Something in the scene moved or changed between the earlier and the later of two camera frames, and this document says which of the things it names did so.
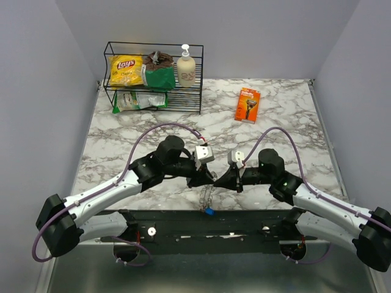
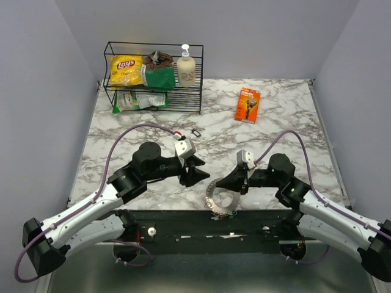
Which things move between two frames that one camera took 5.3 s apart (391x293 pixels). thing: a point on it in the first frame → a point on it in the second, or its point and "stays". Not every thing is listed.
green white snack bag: x=127 y=101 stays
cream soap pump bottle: x=186 y=69 stays
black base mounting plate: x=193 y=232 stays
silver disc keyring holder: x=206 y=196 → x=221 y=202
